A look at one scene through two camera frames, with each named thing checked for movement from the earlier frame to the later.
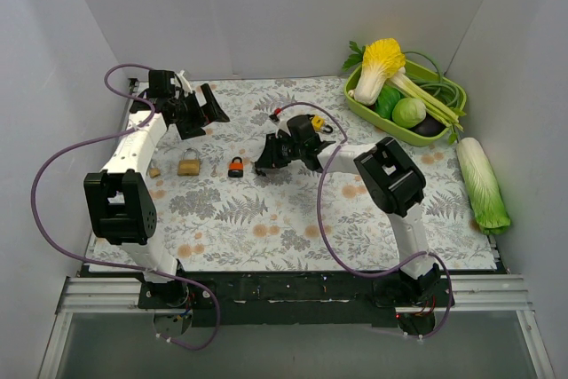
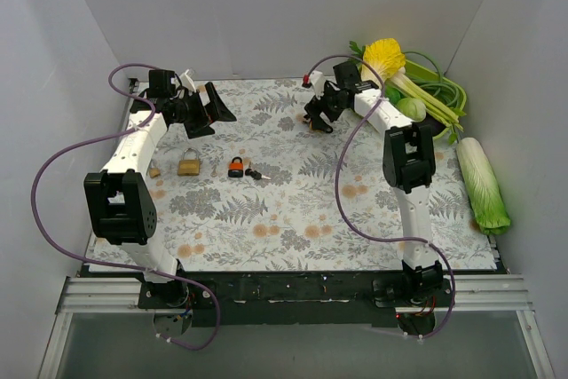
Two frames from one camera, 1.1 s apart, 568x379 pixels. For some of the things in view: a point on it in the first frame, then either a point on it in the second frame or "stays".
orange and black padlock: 235,169 stays
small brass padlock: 153,171 stays
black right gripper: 279,151 → 319,106
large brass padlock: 189,167 stays
